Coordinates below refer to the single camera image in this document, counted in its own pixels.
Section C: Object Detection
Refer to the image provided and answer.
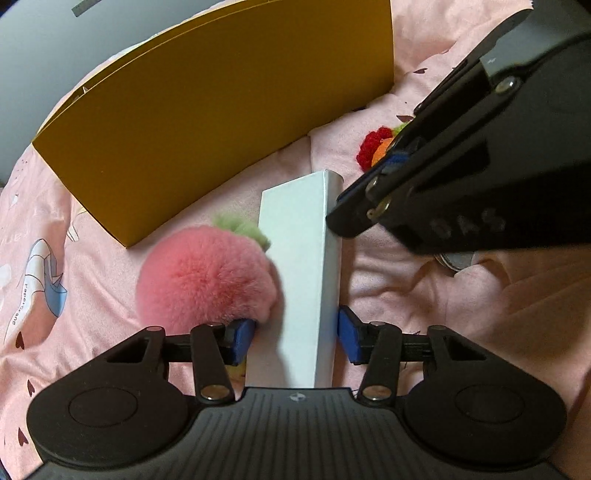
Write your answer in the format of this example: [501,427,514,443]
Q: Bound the red orange crochet toy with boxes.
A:
[356,122,408,173]

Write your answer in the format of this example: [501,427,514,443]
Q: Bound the orange white storage box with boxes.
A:
[33,1,394,247]

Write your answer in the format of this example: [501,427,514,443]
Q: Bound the pink fluffy strawberry plush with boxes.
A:
[135,214,279,334]

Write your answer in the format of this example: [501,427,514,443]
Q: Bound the white rectangular box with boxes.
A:
[245,170,342,389]

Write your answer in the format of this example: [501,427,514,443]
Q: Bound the round metal tin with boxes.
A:
[435,252,475,273]

